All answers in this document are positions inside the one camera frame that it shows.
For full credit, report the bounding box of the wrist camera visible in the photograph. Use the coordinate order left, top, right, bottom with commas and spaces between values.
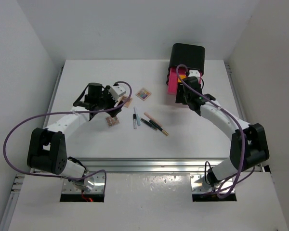
188, 70, 201, 78
109, 85, 126, 101

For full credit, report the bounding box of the aluminium front rail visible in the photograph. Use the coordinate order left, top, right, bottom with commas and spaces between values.
78, 158, 223, 173

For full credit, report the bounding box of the light blue mascara tube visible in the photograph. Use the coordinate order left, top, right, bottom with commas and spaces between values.
133, 106, 141, 126

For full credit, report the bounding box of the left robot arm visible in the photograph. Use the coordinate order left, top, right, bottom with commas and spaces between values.
26, 83, 126, 179

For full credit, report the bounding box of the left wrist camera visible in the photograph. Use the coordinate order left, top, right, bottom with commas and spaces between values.
109, 85, 126, 101

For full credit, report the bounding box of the peach eyeshadow palette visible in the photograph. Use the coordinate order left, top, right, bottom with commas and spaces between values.
119, 96, 132, 108

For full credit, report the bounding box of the black drawer cabinet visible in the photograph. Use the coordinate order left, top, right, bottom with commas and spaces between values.
167, 43, 205, 77

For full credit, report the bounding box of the pink concealer stick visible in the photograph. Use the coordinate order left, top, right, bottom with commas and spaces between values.
144, 112, 162, 127

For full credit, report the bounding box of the colourful eyeshadow palette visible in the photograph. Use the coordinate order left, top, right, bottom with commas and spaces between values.
136, 88, 152, 101

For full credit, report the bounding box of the black gold mascara tube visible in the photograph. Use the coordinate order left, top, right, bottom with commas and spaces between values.
149, 119, 169, 136

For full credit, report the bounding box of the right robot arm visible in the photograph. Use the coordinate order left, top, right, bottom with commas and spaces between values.
178, 77, 270, 187

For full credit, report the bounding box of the clear lip gloss tube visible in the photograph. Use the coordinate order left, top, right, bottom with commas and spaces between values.
132, 114, 137, 129

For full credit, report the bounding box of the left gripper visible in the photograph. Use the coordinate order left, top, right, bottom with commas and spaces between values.
95, 85, 123, 116

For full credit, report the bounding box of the pink top drawer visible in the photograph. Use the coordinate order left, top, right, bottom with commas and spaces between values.
166, 67, 204, 95

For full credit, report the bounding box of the dark green eyeliner pen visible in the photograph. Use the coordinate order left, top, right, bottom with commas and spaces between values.
140, 118, 157, 130

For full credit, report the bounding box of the brown concealer palette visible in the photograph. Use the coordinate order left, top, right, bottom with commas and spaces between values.
105, 116, 120, 128

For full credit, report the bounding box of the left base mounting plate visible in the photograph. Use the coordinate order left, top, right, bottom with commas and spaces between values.
62, 172, 105, 194

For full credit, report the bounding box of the base mounting plate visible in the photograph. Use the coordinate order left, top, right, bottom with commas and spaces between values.
189, 172, 233, 194
62, 172, 105, 194

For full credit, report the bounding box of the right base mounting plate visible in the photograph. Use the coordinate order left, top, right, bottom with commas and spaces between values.
189, 172, 233, 194

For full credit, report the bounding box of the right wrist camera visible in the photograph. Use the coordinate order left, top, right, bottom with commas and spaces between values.
188, 70, 201, 78

